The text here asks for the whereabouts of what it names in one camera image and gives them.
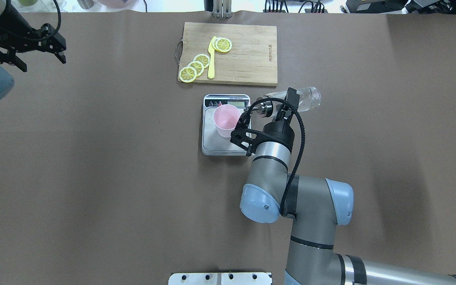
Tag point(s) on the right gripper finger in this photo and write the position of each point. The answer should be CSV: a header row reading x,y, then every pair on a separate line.
x,y
285,111

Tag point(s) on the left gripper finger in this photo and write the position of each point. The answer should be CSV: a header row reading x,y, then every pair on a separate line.
x,y
53,43
11,58

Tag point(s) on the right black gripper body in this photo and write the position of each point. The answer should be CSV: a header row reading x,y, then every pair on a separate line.
x,y
278,133

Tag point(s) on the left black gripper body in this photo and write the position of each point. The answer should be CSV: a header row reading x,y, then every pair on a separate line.
x,y
25,42

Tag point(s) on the glass sauce bottle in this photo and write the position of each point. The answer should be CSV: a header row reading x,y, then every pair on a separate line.
x,y
309,98

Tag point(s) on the pink plastic cup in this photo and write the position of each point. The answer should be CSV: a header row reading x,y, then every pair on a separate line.
x,y
225,118

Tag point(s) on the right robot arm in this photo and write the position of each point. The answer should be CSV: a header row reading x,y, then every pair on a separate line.
x,y
317,206

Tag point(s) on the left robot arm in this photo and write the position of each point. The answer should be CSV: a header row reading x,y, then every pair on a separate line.
x,y
6,80

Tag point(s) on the bamboo cutting board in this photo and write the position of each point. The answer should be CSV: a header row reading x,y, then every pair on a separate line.
x,y
252,61

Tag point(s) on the lemon slice by knife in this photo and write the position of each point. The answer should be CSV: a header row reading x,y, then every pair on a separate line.
x,y
223,45

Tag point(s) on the middle lemon slice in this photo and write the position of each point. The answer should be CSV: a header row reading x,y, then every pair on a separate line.
x,y
197,66

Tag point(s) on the lemon slice near edge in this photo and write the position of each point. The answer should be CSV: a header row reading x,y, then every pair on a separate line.
x,y
187,74

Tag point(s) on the aluminium frame post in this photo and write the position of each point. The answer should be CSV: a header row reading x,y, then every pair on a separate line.
x,y
222,9

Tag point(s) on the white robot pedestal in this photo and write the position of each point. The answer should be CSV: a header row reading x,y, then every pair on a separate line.
x,y
221,278

